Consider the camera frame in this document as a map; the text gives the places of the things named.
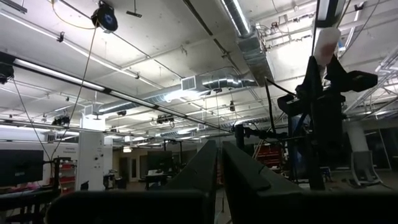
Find red parts bin rack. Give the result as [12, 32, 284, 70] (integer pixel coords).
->
[253, 142, 284, 170]

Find long linear ceiling light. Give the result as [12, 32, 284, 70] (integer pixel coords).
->
[0, 51, 233, 134]

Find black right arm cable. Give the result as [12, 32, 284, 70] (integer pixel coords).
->
[264, 77, 298, 138]

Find thin hanging reel cable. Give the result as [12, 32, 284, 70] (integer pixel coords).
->
[49, 27, 99, 162]

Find silver duct with vent box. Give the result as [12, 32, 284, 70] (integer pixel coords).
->
[98, 70, 259, 114]

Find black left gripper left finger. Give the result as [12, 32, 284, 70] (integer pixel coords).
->
[163, 139, 218, 224]

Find black overhead light bar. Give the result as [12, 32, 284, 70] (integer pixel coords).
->
[313, 0, 346, 28]

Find spiral metal air duct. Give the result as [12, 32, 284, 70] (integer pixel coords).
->
[219, 0, 276, 85]

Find white round column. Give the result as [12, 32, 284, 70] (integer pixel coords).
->
[343, 119, 371, 153]

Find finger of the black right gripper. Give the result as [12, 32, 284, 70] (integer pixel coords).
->
[324, 54, 349, 93]
[302, 55, 325, 102]

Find black monitor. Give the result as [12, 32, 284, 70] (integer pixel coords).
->
[0, 149, 45, 187]

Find pale pink medicine bottle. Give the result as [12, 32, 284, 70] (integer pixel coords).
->
[313, 27, 342, 68]

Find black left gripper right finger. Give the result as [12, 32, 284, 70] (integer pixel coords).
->
[221, 141, 305, 224]

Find red shelf rack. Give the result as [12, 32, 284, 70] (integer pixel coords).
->
[58, 161, 77, 195]

